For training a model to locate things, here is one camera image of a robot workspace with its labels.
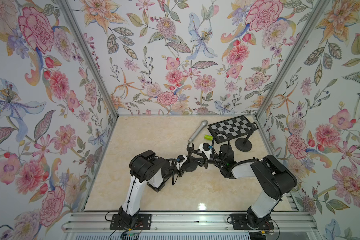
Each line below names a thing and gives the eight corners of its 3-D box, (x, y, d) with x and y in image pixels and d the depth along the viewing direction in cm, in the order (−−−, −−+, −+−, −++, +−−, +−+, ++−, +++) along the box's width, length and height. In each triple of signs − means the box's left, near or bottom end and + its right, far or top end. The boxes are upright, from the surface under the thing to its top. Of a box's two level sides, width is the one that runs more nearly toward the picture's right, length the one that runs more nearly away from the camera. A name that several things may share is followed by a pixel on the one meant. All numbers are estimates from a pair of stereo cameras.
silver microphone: (187, 141, 108) (187, 138, 106) (203, 121, 120) (203, 118, 118) (192, 144, 107) (192, 141, 104) (207, 123, 119) (208, 120, 117)
